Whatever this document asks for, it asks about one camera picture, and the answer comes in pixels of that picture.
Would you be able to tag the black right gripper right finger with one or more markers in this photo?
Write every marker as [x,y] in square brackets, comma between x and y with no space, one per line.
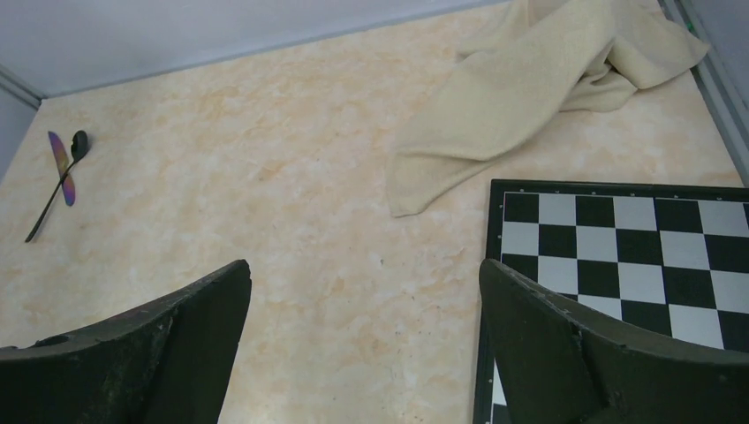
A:
[562,362]

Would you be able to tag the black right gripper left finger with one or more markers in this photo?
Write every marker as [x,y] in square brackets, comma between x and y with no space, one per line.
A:
[165,361]

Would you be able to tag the cream cloth napkin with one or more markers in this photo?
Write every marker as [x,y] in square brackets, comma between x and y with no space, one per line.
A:
[537,59]

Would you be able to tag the black white checkerboard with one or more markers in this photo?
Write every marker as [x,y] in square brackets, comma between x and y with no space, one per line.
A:
[669,259]

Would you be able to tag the iridescent purple knife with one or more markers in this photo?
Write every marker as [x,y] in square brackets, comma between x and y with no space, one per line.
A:
[62,162]

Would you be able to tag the black spoon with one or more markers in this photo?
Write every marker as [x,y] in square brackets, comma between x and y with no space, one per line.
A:
[80,146]

